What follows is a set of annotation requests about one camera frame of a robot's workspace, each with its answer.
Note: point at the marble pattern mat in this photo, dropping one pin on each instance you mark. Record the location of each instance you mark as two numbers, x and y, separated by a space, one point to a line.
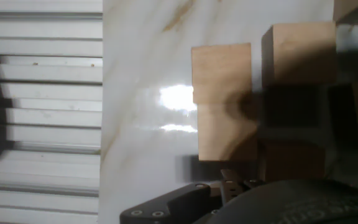
151 46

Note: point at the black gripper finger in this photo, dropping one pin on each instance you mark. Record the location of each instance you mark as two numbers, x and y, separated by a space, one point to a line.
172 205

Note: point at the large wooden cube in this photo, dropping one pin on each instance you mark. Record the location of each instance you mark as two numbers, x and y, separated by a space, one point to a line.
346 7

